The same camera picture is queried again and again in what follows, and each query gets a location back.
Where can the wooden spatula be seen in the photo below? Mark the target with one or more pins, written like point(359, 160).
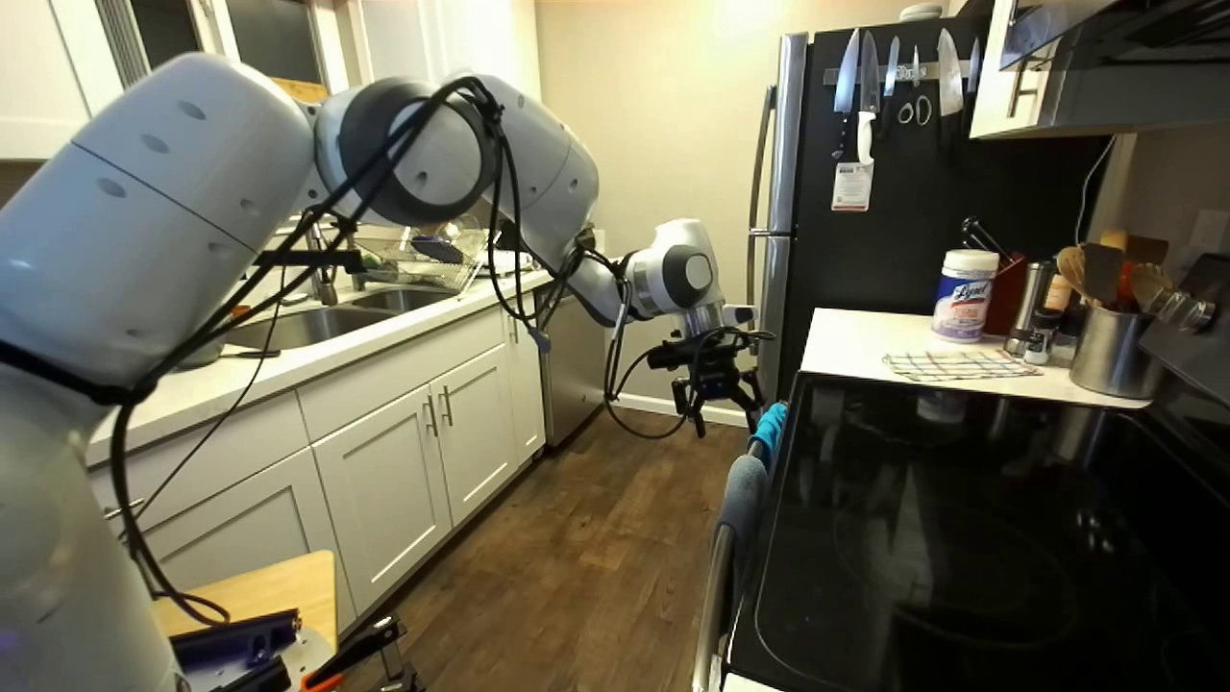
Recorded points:
point(1086, 270)

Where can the wooden table board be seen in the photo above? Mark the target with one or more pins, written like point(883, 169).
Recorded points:
point(272, 591)

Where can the dark range hood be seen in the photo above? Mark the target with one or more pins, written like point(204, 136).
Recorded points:
point(1138, 63)

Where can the blue black device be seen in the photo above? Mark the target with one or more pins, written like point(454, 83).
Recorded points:
point(236, 644)

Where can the stainless steel dishwasher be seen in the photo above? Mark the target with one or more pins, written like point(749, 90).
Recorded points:
point(576, 398)

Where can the black red hand tool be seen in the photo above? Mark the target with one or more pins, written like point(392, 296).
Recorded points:
point(350, 648)

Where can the black steel refrigerator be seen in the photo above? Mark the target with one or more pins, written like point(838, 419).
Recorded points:
point(899, 243)

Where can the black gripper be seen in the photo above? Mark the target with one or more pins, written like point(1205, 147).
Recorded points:
point(715, 365)

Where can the white upper cabinet beside hood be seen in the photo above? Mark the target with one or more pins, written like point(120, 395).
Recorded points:
point(993, 90)

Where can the wooden spoon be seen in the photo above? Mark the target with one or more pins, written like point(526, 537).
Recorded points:
point(1138, 263)

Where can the black glass top stove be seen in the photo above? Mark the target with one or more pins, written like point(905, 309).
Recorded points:
point(974, 538)

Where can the steel utensil holder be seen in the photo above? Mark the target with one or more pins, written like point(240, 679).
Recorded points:
point(1109, 352)

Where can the steel kitchen sink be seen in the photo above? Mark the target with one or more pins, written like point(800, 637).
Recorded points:
point(349, 311)

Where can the steel shaker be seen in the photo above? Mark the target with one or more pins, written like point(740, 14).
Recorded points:
point(1034, 311)

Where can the white upper cabinet beside window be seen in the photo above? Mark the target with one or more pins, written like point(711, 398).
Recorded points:
point(39, 78)

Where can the brown spice bottle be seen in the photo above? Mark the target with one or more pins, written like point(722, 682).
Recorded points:
point(1004, 296)

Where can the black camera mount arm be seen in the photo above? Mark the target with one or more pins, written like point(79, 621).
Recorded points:
point(310, 260)

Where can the dark sink faucet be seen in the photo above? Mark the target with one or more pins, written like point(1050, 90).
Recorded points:
point(336, 263)

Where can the white paper tag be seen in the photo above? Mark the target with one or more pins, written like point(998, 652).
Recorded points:
point(851, 186)

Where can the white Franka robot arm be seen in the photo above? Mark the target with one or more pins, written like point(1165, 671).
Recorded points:
point(157, 218)

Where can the small kitchen knife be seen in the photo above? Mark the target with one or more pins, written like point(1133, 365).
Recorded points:
point(974, 66)
point(895, 66)

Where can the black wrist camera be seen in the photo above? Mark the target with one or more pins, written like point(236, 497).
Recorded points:
point(670, 356)

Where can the bright blue striped towel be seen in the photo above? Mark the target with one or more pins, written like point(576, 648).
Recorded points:
point(769, 430)

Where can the long kitchen knife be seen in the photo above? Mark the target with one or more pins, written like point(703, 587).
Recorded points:
point(870, 90)

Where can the wide blade kitchen knife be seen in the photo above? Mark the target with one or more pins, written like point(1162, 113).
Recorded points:
point(849, 70)
point(951, 73)

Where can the white sink base cabinets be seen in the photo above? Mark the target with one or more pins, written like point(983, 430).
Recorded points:
point(387, 473)

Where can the wooden cutting board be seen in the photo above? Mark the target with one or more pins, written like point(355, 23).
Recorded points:
point(300, 90)

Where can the white wipes canister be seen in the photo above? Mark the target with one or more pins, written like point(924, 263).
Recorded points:
point(963, 293)

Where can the light grey-blue towel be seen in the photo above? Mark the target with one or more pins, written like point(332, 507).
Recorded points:
point(742, 488)

